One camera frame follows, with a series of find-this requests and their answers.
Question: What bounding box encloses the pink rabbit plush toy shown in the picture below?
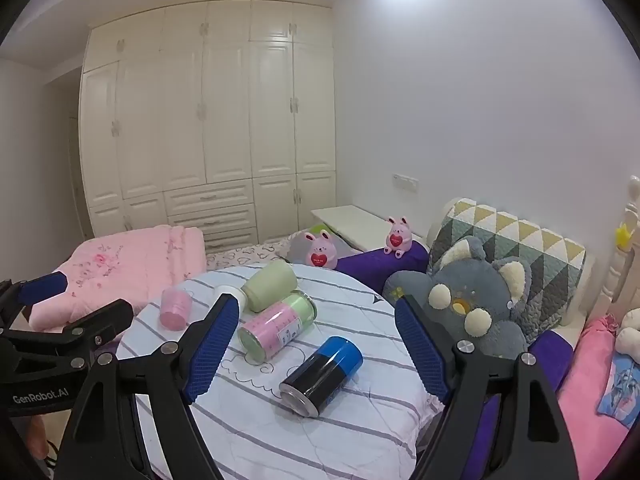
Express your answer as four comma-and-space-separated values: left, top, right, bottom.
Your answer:
304, 229, 339, 269
383, 216, 414, 257

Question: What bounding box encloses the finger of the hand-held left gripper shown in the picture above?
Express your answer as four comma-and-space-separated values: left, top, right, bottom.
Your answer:
0, 298, 135, 372
0, 270, 70, 332

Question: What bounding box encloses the heart print bed sheet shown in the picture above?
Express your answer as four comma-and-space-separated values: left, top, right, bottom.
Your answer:
205, 232, 312, 272

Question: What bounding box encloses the person's left hand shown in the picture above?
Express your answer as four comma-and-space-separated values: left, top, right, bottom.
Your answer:
25, 412, 51, 464

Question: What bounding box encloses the white nightstand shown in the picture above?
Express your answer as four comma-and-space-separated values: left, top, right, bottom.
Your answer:
310, 205, 397, 254

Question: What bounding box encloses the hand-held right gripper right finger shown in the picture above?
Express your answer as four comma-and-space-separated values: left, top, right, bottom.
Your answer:
394, 294, 582, 480

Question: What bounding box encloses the blue and black cup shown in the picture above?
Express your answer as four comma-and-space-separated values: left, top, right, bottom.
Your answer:
278, 336, 364, 419

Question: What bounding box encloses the pink bunny plush on bed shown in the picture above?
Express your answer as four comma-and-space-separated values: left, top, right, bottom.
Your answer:
287, 230, 362, 267

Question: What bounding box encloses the pink and green cup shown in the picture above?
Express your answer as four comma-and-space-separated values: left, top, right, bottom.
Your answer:
237, 290, 319, 366

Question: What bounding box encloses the pink pillow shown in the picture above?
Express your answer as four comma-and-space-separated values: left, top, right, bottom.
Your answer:
555, 314, 640, 467

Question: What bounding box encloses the grey plush toy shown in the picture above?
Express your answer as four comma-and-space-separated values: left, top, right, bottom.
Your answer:
382, 235, 534, 361

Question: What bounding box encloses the pink folded quilt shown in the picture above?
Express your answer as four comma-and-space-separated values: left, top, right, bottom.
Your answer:
27, 225, 209, 334

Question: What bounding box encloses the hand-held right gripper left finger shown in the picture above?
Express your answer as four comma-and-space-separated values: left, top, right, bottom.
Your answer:
52, 293, 241, 480

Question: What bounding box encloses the cream wardrobe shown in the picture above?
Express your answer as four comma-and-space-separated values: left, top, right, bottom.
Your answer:
77, 0, 337, 256

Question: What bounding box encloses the purple pillow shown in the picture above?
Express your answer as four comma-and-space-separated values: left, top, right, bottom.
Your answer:
337, 240, 431, 292

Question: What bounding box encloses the small pink cup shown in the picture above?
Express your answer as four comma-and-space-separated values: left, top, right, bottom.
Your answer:
159, 287, 195, 332

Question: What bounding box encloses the green cup with white lid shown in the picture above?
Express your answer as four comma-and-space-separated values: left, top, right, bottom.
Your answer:
215, 259, 299, 314

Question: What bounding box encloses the white plush toy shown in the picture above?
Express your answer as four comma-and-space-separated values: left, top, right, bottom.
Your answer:
614, 307, 640, 362

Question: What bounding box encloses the white headboard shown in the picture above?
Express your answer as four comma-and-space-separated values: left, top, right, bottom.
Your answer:
570, 175, 640, 327

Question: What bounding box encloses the purple bed sheet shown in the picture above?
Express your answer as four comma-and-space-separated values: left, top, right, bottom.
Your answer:
470, 327, 584, 461

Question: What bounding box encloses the round striped cloth table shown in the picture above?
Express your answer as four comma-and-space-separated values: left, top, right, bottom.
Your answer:
116, 265, 447, 480

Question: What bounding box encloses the triangle patterned cushion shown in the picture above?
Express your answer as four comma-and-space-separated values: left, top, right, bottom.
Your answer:
427, 197, 587, 332

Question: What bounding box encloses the blue printed cloth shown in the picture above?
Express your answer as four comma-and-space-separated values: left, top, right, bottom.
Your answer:
597, 352, 640, 429

